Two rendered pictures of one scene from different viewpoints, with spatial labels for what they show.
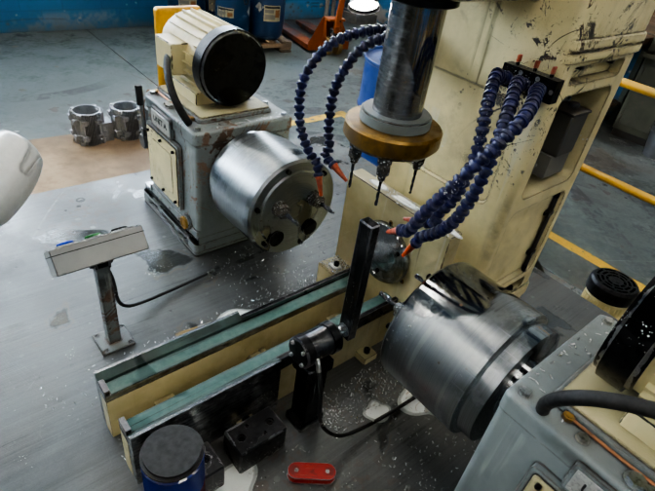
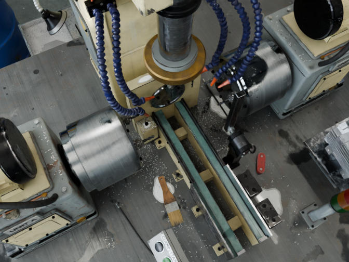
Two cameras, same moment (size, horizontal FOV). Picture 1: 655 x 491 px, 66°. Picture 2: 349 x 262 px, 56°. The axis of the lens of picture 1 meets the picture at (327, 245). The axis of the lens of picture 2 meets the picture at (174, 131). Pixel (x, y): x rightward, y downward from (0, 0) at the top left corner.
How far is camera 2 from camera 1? 0.97 m
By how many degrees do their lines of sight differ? 51
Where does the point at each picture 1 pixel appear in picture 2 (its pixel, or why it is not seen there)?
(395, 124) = (195, 54)
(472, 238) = not seen: hidden behind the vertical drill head
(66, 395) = not seen: outside the picture
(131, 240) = (171, 237)
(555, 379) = (303, 53)
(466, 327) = (270, 74)
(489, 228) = not seen: hidden behind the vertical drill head
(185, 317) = (157, 221)
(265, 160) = (114, 143)
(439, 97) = (130, 15)
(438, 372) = (275, 94)
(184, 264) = (106, 223)
